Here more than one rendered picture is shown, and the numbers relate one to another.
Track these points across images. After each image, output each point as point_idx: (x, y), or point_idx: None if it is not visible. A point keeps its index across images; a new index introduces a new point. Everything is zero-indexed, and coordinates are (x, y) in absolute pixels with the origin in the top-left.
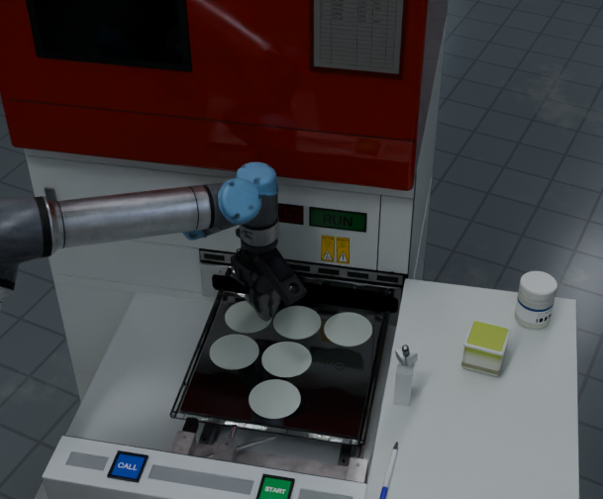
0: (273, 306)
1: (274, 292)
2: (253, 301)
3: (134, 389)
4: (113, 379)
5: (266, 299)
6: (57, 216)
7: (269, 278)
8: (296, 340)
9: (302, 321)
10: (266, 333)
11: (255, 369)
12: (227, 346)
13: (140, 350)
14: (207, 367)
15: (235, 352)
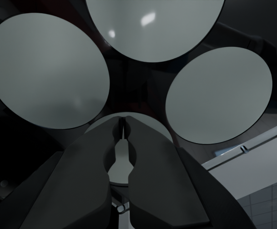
0: (106, 139)
1: (87, 196)
2: (243, 216)
3: None
4: None
5: (142, 183)
6: None
7: None
8: (88, 30)
9: (36, 73)
10: (130, 98)
11: (239, 21)
12: (214, 121)
13: (228, 179)
14: None
15: (220, 97)
